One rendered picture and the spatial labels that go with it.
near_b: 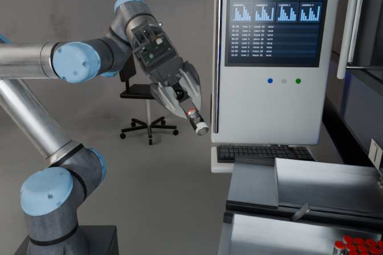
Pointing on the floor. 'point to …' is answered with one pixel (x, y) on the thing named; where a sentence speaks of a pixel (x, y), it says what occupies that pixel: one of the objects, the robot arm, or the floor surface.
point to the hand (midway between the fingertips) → (191, 111)
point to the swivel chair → (141, 91)
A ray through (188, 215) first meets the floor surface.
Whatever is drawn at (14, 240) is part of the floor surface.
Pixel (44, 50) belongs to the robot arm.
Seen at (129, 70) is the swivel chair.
